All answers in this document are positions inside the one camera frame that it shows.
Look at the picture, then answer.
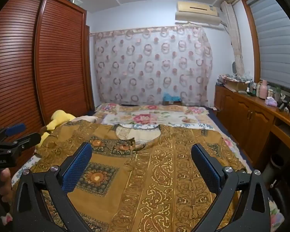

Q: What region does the ring print sheer curtain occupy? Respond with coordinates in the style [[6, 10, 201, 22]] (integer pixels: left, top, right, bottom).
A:
[[90, 25, 213, 107]]

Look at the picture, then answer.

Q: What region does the brown slatted wooden wardrobe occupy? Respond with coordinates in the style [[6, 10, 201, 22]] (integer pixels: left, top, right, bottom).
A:
[[0, 0, 96, 174]]

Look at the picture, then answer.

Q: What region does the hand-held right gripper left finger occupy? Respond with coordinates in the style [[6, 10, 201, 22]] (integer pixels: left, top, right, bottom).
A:
[[13, 142, 93, 232]]

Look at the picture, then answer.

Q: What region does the yellow plush toy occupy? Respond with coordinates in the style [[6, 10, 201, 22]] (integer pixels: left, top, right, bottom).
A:
[[36, 110, 76, 148]]

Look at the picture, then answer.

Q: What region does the beige lace curtain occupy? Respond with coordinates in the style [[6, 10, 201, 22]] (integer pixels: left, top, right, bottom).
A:
[[220, 1, 246, 78]]

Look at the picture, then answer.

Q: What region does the cardboard box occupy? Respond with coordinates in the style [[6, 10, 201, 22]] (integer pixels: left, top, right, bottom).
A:
[[223, 78, 248, 92]]

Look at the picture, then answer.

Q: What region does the pink bottle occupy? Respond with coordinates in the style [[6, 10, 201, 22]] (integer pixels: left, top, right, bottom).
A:
[[259, 80, 269, 99]]

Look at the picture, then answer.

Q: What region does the wooden sideboard cabinet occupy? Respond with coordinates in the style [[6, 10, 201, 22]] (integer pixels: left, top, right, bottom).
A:
[[214, 83, 290, 172]]

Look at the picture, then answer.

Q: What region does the mustard patterned shirt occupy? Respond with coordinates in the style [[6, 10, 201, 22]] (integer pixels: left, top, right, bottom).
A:
[[30, 119, 248, 232]]

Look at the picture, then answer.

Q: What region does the beige wall air conditioner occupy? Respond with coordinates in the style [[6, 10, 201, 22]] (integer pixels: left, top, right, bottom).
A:
[[175, 1, 221, 27]]

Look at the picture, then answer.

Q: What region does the blue cloth bundle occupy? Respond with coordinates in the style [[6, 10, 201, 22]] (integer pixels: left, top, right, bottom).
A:
[[162, 92, 182, 102]]

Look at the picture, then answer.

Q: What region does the grey window blind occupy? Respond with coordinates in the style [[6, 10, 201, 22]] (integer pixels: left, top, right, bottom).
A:
[[245, 0, 290, 90]]

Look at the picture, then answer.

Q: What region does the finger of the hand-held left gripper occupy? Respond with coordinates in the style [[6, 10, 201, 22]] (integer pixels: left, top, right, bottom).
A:
[[0, 123, 27, 146], [0, 132, 42, 155]]

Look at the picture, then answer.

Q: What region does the white waste bin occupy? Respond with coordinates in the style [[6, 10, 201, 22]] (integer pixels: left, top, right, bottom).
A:
[[263, 153, 284, 186]]

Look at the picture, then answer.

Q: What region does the small black tripod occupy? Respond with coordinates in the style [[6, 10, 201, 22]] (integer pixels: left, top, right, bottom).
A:
[[278, 95, 290, 113]]

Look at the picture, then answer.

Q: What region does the blue floral white sheet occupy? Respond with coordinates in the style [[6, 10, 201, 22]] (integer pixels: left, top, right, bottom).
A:
[[12, 123, 281, 232]]

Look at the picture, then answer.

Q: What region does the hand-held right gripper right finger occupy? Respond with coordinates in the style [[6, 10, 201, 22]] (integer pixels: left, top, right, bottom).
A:
[[191, 144, 272, 232]]

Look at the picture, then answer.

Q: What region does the beige pillow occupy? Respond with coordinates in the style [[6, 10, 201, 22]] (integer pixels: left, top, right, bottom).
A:
[[72, 115, 98, 124]]

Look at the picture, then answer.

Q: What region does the person's left hand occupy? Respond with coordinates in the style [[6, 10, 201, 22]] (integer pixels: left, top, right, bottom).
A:
[[0, 168, 13, 206]]

